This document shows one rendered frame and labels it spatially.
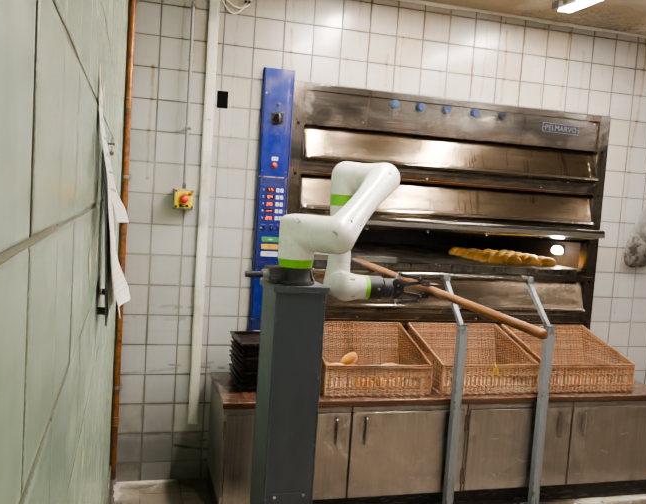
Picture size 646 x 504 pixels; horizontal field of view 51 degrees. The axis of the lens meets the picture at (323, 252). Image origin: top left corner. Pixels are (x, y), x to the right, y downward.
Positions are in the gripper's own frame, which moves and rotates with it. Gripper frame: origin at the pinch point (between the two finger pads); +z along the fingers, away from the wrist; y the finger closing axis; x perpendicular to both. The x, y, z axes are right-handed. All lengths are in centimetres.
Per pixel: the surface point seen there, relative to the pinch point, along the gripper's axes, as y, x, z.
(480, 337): 40, -98, 78
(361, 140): -65, -103, 0
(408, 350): 44, -83, 28
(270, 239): -10, -98, -47
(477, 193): -42, -105, 72
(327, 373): 48, -52, -24
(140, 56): -95, -100, -116
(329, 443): 80, -47, -22
